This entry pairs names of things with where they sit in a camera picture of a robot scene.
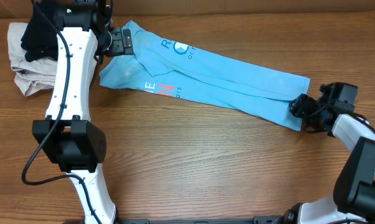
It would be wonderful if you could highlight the light blue printed t-shirt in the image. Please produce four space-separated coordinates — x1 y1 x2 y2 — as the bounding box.
100 21 310 131

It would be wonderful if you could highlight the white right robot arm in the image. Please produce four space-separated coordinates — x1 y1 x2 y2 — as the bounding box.
275 82 375 223

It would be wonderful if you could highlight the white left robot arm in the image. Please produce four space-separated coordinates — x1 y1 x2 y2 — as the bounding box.
21 0 133 223

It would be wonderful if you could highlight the black folded garment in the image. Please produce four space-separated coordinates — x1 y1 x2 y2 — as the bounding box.
21 9 58 62

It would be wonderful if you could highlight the beige folded garment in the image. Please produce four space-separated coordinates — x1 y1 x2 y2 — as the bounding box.
7 22 57 96

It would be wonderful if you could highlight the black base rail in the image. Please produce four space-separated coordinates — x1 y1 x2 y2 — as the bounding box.
114 213 298 224

